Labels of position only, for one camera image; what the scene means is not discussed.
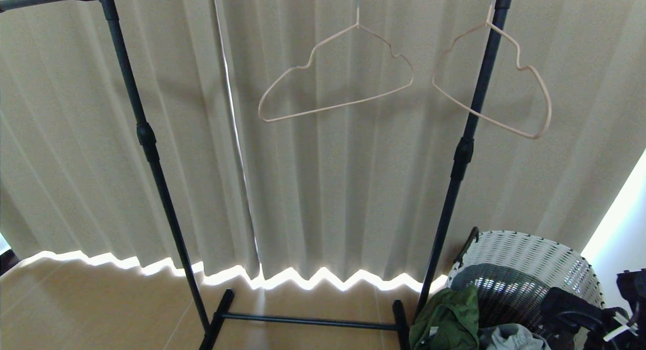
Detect pink clothes hanger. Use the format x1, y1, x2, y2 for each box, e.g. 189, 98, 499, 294
432, 0, 552, 140
257, 0, 414, 123

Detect pale grey shorts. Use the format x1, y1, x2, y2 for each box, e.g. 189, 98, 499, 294
478, 323, 552, 350

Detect black clothes rack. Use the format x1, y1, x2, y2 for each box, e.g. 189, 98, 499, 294
0, 0, 516, 350

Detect white laundry basket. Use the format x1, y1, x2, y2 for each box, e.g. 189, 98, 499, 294
447, 228, 605, 350

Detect beige curtain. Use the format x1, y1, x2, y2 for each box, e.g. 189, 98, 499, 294
0, 0, 646, 292

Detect green garment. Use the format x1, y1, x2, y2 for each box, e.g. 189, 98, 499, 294
409, 285, 480, 350

